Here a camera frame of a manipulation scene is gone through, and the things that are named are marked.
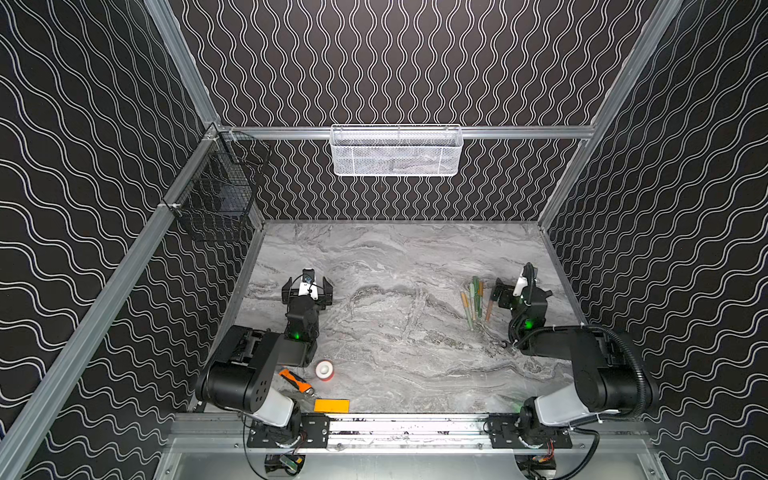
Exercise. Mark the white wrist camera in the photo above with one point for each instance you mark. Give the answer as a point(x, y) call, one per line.
point(307, 284)
point(526, 278)

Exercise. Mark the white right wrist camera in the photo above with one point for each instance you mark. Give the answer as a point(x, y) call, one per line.
point(526, 278)

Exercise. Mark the dark green pen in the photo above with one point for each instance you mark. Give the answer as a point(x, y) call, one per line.
point(474, 280)

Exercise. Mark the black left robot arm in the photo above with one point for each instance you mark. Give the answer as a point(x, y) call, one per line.
point(239, 375)

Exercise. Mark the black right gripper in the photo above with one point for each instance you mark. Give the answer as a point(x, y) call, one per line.
point(525, 297)

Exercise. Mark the yellow card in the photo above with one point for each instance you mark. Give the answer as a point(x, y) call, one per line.
point(335, 406)

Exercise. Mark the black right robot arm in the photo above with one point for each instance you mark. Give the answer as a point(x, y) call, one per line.
point(610, 378)

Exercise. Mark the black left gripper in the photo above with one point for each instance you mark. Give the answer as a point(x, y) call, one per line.
point(306, 298)

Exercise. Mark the light green pen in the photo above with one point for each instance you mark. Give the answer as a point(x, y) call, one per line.
point(467, 309)

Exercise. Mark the black wire mesh basket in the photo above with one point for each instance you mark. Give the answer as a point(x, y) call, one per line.
point(216, 201)

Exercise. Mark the orange utility knife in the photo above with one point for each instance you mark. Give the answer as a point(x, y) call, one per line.
point(298, 382)

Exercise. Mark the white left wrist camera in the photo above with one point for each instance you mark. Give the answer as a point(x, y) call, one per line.
point(307, 284)

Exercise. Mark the white wire mesh basket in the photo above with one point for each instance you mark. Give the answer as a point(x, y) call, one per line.
point(391, 150)

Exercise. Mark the red white tape roll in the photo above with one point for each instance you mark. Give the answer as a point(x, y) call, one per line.
point(324, 370)

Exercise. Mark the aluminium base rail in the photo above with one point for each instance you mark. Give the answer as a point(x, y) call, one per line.
point(359, 433)

